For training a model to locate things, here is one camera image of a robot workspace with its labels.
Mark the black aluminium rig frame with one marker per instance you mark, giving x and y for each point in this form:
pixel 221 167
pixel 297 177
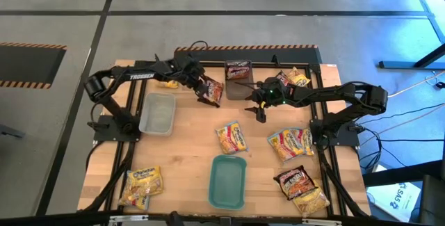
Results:
pixel 264 64

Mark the black rig crossbeam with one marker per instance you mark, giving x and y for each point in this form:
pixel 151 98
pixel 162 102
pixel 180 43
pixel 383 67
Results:
pixel 52 220

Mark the small black floor object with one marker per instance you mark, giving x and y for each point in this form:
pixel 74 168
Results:
pixel 439 85

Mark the black hazard-striped floor mat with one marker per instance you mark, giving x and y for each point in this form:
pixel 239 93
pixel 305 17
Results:
pixel 295 56
pixel 28 66

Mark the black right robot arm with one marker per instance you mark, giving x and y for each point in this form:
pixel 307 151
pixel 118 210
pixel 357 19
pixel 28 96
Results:
pixel 347 95

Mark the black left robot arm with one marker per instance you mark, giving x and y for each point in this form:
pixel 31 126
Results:
pixel 142 76

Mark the yellow Maruchan ramen pack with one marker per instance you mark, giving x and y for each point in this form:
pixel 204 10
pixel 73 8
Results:
pixel 313 203
pixel 146 181
pixel 299 78
pixel 168 85

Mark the dark grey case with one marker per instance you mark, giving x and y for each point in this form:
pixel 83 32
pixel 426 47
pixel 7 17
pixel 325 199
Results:
pixel 432 201

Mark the black red ramen pack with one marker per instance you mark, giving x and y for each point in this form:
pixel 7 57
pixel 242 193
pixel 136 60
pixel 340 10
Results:
pixel 282 77
pixel 295 182
pixel 238 71
pixel 213 90

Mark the clear grey plastic bin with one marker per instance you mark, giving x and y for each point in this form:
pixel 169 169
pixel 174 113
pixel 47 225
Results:
pixel 158 114

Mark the black frame clamp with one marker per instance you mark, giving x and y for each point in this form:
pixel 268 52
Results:
pixel 157 60
pixel 275 60

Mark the smoky dark plastic bin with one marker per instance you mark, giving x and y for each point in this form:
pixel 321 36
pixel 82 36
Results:
pixel 238 92

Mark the teal plastic bin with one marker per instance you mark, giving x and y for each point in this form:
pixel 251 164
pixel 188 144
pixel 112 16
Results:
pixel 227 184

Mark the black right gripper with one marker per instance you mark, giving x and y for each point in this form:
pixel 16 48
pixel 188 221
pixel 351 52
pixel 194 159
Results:
pixel 273 94

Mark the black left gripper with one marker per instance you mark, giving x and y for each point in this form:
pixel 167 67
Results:
pixel 191 71

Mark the white printed cardboard box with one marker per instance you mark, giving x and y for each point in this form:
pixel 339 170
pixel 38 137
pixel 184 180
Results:
pixel 393 198

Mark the black stand foot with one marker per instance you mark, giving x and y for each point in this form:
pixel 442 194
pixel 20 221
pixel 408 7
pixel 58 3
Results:
pixel 10 131

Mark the black desk beam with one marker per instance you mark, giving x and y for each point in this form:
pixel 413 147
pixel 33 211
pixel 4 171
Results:
pixel 400 175

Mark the black desk leg frame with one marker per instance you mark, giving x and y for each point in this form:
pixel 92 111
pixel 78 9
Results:
pixel 410 65

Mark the silver metal bracket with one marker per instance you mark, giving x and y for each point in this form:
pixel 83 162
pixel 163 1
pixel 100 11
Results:
pixel 128 218
pixel 321 222

